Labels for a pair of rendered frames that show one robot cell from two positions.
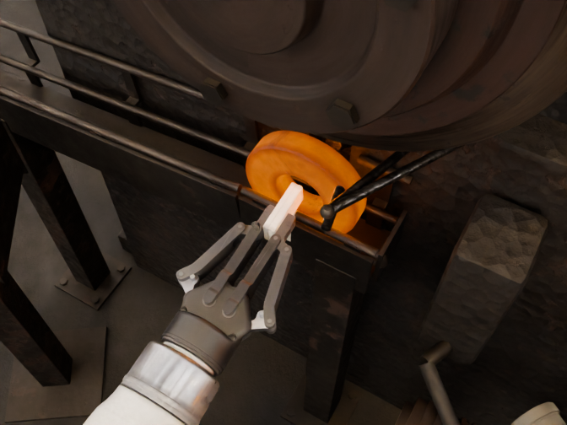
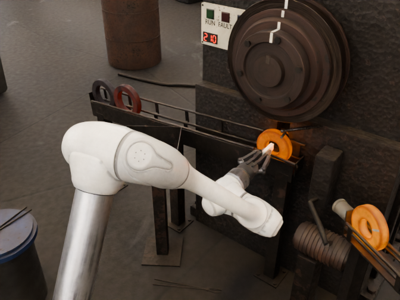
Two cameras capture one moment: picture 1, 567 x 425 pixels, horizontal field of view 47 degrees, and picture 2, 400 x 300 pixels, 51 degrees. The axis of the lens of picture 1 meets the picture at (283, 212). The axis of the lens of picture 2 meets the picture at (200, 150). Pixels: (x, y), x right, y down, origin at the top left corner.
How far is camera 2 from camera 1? 1.10 m
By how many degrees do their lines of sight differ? 24
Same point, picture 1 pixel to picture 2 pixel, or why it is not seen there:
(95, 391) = (178, 258)
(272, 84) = (272, 96)
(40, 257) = not seen: hidden behind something
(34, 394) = (153, 256)
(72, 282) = (169, 222)
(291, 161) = (271, 135)
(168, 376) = (237, 172)
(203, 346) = (246, 169)
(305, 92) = (279, 96)
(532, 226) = (338, 151)
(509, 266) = (330, 157)
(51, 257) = not seen: hidden behind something
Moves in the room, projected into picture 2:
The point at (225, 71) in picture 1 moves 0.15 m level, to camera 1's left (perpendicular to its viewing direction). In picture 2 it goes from (261, 94) to (221, 92)
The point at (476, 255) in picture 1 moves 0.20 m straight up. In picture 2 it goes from (321, 155) to (330, 108)
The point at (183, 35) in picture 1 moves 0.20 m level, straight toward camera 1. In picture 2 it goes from (253, 87) to (262, 112)
